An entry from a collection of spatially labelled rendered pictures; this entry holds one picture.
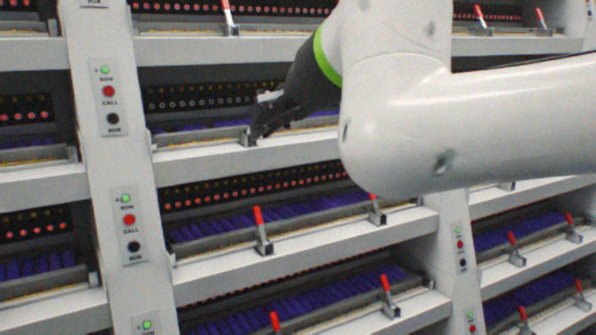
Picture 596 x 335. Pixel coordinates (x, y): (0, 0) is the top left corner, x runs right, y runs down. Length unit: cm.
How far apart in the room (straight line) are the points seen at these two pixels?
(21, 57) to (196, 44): 26
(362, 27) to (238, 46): 45
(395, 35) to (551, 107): 14
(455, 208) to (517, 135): 75
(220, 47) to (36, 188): 37
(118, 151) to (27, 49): 19
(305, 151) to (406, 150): 51
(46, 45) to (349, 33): 49
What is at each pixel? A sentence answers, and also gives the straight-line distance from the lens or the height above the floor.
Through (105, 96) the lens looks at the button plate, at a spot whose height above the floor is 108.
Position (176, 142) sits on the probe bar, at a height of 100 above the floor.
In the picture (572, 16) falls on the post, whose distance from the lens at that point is 165.
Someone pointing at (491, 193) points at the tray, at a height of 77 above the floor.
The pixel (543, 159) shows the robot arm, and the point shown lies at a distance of 36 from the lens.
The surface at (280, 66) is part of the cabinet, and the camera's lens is 108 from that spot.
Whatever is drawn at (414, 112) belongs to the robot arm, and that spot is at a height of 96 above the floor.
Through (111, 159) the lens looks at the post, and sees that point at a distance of 74.
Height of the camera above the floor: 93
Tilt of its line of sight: 1 degrees down
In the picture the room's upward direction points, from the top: 9 degrees counter-clockwise
